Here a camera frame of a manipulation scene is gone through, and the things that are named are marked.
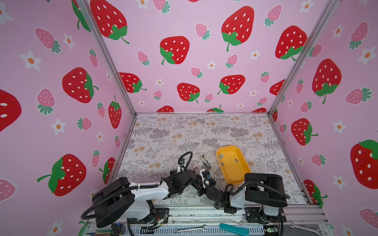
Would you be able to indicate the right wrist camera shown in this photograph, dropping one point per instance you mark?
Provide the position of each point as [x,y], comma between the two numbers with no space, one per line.
[205,174]

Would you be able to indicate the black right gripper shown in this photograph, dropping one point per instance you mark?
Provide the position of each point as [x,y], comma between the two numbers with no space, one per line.
[200,190]

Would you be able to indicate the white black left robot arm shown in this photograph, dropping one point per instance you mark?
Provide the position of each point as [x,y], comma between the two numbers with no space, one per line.
[122,196]

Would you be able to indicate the pink white stapler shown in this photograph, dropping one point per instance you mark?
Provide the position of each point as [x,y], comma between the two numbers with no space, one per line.
[196,169]

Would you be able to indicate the yellow plastic tray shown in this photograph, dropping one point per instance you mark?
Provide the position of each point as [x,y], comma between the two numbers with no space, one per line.
[234,173]

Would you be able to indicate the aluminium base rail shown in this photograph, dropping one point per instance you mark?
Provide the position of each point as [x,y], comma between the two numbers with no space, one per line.
[310,216]

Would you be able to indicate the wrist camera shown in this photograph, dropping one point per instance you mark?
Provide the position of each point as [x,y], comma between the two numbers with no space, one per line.
[181,165]
[205,174]

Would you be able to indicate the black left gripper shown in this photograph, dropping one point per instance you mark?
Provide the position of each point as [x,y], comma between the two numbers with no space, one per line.
[174,175]

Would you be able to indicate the aluminium corner post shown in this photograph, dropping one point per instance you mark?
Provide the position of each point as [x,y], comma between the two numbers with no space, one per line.
[319,27]
[85,8]

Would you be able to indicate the aluminium corner post left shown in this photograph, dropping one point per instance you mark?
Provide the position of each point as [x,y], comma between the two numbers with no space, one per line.
[85,8]

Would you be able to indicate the silver wrench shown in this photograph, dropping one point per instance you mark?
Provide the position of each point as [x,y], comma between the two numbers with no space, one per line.
[200,229]
[316,231]

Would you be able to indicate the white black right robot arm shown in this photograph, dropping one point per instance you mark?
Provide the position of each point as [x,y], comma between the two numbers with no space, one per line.
[261,195]

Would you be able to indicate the aluminium corner post right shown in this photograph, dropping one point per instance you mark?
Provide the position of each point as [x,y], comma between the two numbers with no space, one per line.
[319,27]

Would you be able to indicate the teal handled tool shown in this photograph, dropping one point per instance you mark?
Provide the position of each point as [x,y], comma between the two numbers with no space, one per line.
[235,230]

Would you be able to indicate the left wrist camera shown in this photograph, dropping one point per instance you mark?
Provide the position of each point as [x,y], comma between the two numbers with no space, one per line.
[181,165]

